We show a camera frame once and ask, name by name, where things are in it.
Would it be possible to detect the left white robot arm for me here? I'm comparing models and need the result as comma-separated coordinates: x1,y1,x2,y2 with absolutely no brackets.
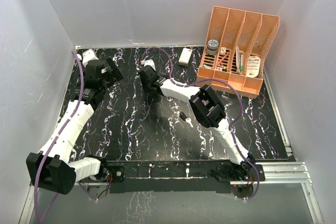
26,57,123,195

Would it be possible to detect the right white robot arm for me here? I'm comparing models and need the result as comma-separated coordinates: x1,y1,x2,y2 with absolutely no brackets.
139,66,255,180

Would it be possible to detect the white small box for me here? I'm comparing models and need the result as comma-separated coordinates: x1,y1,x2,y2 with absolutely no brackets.
178,48,192,67

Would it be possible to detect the grey round tape tin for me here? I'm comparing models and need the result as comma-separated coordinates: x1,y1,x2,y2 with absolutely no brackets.
206,39,219,56

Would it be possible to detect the orange file organizer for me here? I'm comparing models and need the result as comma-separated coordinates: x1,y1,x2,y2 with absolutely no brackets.
196,6,280,99

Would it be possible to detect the white labelled package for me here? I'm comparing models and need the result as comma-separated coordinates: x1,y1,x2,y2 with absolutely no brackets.
246,55,261,73

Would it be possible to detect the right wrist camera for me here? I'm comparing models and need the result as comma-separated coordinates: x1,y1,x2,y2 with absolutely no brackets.
140,59,156,71

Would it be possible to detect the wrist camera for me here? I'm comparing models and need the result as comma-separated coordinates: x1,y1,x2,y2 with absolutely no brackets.
82,49,98,67
140,59,156,71

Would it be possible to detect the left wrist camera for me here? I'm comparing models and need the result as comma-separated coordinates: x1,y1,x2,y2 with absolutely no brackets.
82,49,98,67

